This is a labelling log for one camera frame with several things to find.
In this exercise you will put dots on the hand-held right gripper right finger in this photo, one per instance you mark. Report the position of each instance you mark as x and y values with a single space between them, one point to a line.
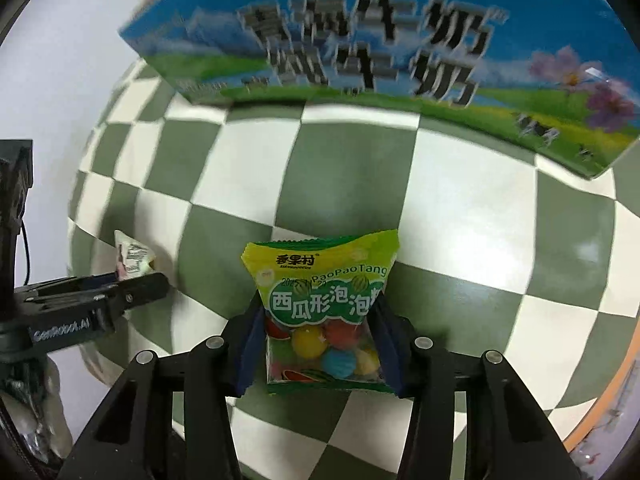
388 355

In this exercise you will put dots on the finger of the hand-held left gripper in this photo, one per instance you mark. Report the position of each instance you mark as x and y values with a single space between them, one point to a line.
145 290
85 281

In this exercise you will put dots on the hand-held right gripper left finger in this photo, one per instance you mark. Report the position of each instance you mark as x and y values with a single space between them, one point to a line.
250 356

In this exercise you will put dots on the small white candy packet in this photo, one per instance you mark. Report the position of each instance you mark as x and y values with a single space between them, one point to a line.
131 257

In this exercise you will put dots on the green bubble gum packet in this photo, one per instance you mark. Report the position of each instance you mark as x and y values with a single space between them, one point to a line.
320 270

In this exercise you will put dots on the clear plastic bag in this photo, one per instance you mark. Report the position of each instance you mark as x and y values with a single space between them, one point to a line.
45 410

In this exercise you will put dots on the green and white checkered mat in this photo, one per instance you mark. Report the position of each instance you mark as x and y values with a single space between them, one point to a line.
475 210

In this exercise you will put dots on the blue milk carton box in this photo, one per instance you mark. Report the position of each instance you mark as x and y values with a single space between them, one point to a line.
350 25

